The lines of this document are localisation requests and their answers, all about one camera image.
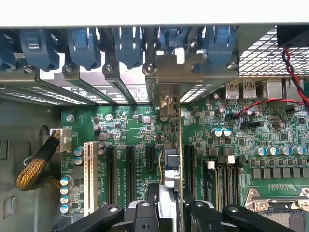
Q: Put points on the long black expansion slot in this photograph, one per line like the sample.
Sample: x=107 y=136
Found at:
x=190 y=169
x=112 y=174
x=130 y=174

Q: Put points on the blue slot retention clip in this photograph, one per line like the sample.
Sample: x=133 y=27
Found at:
x=173 y=38
x=6 y=60
x=219 y=48
x=83 y=48
x=38 y=50
x=128 y=48

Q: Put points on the green motherboard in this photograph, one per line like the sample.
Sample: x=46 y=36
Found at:
x=135 y=130

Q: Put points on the short black expansion slot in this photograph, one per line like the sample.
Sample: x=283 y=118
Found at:
x=150 y=158

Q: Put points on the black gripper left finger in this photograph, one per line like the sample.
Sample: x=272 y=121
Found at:
x=144 y=217

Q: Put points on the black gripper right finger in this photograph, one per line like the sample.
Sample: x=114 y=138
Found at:
x=200 y=217

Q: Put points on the white expansion slot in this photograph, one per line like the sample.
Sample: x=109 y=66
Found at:
x=85 y=169

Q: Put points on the CPU socket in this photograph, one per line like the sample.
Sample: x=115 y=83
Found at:
x=277 y=217

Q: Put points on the open PC case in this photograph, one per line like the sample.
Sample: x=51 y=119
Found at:
x=24 y=145

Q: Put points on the black RAM slot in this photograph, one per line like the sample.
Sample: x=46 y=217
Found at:
x=231 y=183

